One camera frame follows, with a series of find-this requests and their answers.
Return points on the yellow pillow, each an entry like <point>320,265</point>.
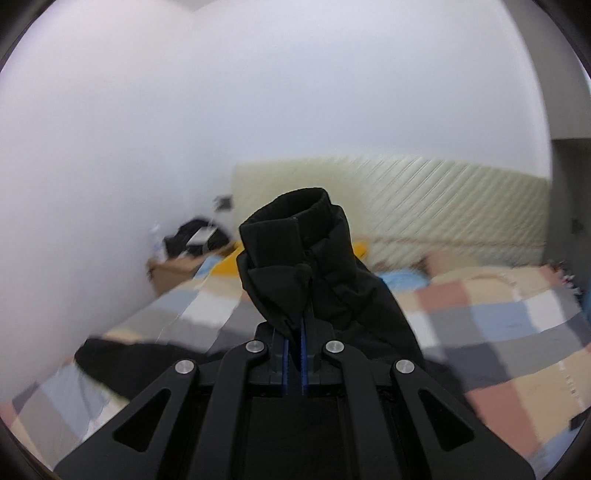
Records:
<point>228,266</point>

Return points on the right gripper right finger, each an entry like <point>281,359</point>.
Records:
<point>316,370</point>

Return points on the black padded jacket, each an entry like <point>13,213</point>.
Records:
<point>298,262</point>

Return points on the wall socket plate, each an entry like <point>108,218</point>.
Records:
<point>223,203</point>

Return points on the black bag on nightstand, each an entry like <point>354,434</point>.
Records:
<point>196,238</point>

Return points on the cream quilted headboard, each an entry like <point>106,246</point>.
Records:
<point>404,206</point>

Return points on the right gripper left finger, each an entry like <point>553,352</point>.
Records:
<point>274,370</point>

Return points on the wooden nightstand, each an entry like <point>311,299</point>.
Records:
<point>165,276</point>

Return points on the light blue pillow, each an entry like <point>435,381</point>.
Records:
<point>404,279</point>

